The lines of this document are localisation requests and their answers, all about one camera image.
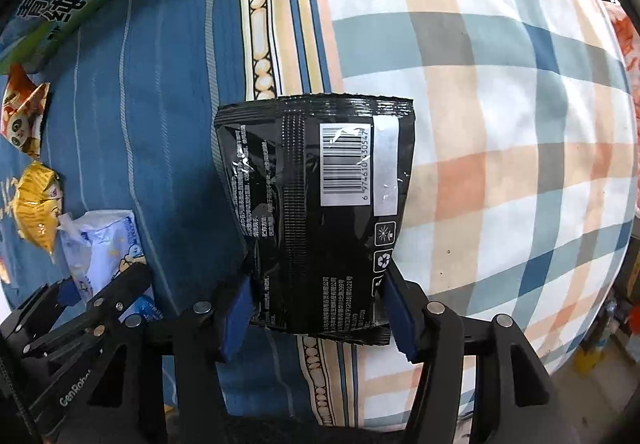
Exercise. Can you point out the orange panda snack packet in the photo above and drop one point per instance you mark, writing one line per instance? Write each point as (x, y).
(22, 112)

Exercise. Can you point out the cardboard box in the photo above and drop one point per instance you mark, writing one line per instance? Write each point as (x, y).
(632, 269)

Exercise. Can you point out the blue and plaid bed sheet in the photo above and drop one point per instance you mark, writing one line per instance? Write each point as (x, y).
(500, 124)

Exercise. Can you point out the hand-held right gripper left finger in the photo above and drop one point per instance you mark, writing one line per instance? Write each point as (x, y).
(236, 319)

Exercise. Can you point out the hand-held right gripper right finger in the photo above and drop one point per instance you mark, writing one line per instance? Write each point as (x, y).
(403, 319)

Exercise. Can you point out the red printed packet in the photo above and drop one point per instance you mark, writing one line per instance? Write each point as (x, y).
(628, 32)

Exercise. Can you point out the yellow snack packet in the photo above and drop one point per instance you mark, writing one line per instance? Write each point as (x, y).
(36, 206)

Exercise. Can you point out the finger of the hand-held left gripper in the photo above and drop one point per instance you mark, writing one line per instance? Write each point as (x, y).
(64, 293)
(131, 285)

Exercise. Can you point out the black snack packet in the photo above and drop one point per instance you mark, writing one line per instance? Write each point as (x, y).
(310, 224)

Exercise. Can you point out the white and blue snack packet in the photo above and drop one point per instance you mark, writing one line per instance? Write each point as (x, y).
(107, 249)

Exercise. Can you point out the yellow object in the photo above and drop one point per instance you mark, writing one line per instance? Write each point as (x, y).
(586, 360)

